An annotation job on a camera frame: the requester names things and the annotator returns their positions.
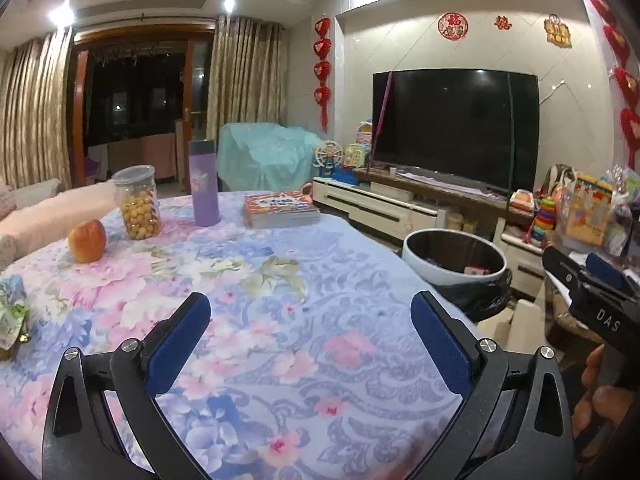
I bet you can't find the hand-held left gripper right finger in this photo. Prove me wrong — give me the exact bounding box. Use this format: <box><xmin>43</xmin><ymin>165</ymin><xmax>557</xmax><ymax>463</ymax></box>
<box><xmin>410</xmin><ymin>291</ymin><xmax>576</xmax><ymax>480</ymax></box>

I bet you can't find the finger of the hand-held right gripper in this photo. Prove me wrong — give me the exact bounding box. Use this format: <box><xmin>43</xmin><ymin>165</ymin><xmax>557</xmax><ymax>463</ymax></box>
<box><xmin>585</xmin><ymin>252</ymin><xmax>640</xmax><ymax>303</ymax></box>
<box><xmin>542</xmin><ymin>246</ymin><xmax>588</xmax><ymax>306</ymax></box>

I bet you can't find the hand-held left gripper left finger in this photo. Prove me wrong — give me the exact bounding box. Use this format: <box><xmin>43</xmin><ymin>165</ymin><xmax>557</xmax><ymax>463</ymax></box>
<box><xmin>42</xmin><ymin>292</ymin><xmax>212</xmax><ymax>480</ymax></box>

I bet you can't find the white waste bin black liner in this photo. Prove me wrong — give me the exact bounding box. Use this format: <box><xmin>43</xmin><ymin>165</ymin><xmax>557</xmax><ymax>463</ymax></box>
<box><xmin>402</xmin><ymin>228</ymin><xmax>511</xmax><ymax>323</ymax></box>

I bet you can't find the person's right hand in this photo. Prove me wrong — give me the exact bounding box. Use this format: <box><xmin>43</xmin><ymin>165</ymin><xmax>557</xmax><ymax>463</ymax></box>
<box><xmin>572</xmin><ymin>346</ymin><xmax>640</xmax><ymax>461</ymax></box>

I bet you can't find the cream chair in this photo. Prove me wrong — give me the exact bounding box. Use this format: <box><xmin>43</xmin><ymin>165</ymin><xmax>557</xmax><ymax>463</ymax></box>
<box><xmin>490</xmin><ymin>297</ymin><xmax>551</xmax><ymax>351</ymax></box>

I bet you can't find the colourful toy box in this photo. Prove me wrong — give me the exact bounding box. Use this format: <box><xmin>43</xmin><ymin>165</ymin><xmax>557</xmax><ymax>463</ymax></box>
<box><xmin>565</xmin><ymin>172</ymin><xmax>616</xmax><ymax>246</ymax></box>

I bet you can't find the striped tote bag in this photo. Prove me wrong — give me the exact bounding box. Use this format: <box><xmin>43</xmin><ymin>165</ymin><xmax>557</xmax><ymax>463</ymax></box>
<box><xmin>540</xmin><ymin>164</ymin><xmax>576</xmax><ymax>201</ymax></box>

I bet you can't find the red apple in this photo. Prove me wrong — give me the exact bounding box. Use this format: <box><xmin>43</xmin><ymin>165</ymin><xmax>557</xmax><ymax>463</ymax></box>
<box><xmin>68</xmin><ymin>218</ymin><xmax>107</xmax><ymax>263</ymax></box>

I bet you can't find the clear jar of snack balls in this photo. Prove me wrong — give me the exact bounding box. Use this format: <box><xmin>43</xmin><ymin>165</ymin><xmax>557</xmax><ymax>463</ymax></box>
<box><xmin>111</xmin><ymin>165</ymin><xmax>163</xmax><ymax>241</ymax></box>

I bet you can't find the white television cabinet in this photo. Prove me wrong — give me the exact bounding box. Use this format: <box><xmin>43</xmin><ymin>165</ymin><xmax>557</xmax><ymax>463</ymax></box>
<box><xmin>312</xmin><ymin>167</ymin><xmax>551</xmax><ymax>301</ymax></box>

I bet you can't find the purple bottle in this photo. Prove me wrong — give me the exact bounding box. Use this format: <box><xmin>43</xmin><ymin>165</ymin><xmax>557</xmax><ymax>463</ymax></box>
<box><xmin>187</xmin><ymin>139</ymin><xmax>221</xmax><ymax>227</ymax></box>

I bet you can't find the pale floral pouch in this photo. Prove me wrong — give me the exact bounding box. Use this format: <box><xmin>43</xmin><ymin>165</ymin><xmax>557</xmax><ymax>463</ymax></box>
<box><xmin>0</xmin><ymin>275</ymin><xmax>31</xmax><ymax>361</ymax></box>

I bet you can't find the black television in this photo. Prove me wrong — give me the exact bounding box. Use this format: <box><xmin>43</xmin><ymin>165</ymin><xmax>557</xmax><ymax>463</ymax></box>
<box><xmin>371</xmin><ymin>69</ymin><xmax>541</xmax><ymax>196</ymax></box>

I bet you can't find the blue toy base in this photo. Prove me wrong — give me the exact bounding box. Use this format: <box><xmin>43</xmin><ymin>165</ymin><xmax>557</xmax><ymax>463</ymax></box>
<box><xmin>332</xmin><ymin>165</ymin><xmax>361</xmax><ymax>187</ymax></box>

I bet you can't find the toy house box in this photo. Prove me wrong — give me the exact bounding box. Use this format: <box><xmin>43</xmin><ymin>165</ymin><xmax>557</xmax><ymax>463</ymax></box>
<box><xmin>345</xmin><ymin>142</ymin><xmax>371</xmax><ymax>168</ymax></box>

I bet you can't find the teal cloth cover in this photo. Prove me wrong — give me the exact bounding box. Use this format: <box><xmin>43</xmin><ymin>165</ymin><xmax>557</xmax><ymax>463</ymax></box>
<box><xmin>218</xmin><ymin>121</ymin><xmax>323</xmax><ymax>192</ymax></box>

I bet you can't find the beige sofa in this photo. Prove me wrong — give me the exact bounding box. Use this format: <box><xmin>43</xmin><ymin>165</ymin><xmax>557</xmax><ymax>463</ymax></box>
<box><xmin>0</xmin><ymin>177</ymin><xmax>66</xmax><ymax>271</ymax></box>

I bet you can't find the ferris wheel toy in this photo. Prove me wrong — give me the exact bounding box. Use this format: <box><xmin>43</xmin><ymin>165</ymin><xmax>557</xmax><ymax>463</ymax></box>
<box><xmin>314</xmin><ymin>140</ymin><xmax>345</xmax><ymax>178</ymax></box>

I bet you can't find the pink ribbon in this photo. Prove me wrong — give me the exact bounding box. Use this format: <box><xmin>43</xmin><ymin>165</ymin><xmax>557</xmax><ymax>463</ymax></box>
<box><xmin>367</xmin><ymin>71</ymin><xmax>396</xmax><ymax>181</ymax></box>

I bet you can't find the wooden sliding glass door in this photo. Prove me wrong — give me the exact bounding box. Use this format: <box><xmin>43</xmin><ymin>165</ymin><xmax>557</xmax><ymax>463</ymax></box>
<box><xmin>70</xmin><ymin>22</ymin><xmax>216</xmax><ymax>186</ymax></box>

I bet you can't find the round red paper cutting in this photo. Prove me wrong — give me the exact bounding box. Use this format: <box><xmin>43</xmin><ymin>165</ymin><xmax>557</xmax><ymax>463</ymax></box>
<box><xmin>437</xmin><ymin>11</ymin><xmax>469</xmax><ymax>40</ymax></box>

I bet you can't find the beige curtain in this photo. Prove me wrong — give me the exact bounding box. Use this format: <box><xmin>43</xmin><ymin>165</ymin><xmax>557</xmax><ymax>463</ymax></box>
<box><xmin>206</xmin><ymin>15</ymin><xmax>288</xmax><ymax>151</ymax></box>
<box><xmin>0</xmin><ymin>27</ymin><xmax>76</xmax><ymax>191</ymax></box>

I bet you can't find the ceiling air vent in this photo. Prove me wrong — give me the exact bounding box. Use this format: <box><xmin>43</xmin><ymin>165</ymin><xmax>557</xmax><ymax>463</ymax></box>
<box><xmin>75</xmin><ymin>0</ymin><xmax>207</xmax><ymax>23</ymax></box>

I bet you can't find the stacking ring toy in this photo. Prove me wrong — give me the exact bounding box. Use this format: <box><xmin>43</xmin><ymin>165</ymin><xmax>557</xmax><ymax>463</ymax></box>
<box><xmin>530</xmin><ymin>197</ymin><xmax>556</xmax><ymax>246</ymax></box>

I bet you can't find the red hanging knot string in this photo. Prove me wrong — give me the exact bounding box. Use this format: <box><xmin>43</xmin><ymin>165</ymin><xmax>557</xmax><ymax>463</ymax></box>
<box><xmin>589</xmin><ymin>0</ymin><xmax>640</xmax><ymax>166</ymax></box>
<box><xmin>312</xmin><ymin>16</ymin><xmax>333</xmax><ymax>133</ymax></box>

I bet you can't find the gold red wall hanging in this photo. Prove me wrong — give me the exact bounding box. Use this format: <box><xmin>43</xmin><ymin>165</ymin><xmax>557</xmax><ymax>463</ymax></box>
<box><xmin>543</xmin><ymin>14</ymin><xmax>573</xmax><ymax>50</ymax></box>

